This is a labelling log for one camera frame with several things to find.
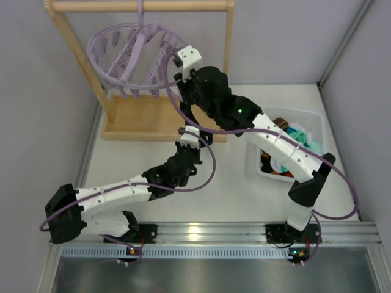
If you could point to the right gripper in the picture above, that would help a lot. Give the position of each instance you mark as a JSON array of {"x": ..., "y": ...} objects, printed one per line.
[{"x": 184, "y": 88}]

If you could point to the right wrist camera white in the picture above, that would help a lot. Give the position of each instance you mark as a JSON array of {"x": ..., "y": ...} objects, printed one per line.
[{"x": 190, "y": 59}]

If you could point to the purple round clip hanger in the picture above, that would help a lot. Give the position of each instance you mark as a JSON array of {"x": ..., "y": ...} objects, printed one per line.
[{"x": 116, "y": 51}]

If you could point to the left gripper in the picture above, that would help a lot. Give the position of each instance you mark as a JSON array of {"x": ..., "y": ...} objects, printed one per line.
[{"x": 192, "y": 151}]

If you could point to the wooden hanger rack frame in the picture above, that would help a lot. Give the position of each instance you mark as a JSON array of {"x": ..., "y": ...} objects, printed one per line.
[{"x": 145, "y": 119}]

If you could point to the brown striped sock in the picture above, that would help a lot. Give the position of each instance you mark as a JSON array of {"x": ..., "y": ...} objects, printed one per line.
[{"x": 281, "y": 123}]

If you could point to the slotted cable duct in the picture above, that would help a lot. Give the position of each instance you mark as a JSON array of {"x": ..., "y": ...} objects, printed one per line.
[{"x": 167, "y": 252}]

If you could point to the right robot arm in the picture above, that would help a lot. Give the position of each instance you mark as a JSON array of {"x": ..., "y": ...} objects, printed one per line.
[{"x": 248, "y": 121}]

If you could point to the aluminium mounting rail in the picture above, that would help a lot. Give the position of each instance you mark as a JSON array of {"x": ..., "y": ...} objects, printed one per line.
[{"x": 330, "y": 233}]

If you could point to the argyle red orange sock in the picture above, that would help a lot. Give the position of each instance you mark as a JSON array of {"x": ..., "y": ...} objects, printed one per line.
[{"x": 271, "y": 166}]

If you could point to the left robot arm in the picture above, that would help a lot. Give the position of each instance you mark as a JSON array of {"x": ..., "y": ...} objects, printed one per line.
[{"x": 72, "y": 212}]

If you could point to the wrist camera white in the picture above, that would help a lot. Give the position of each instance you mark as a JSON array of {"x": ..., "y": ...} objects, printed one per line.
[
  {"x": 190, "y": 59},
  {"x": 189, "y": 137}
]

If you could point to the white plastic basket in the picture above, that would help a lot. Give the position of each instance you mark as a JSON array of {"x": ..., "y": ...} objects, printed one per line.
[{"x": 312, "y": 121}]

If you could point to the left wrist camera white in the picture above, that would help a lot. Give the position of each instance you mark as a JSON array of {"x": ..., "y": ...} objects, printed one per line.
[{"x": 189, "y": 137}]

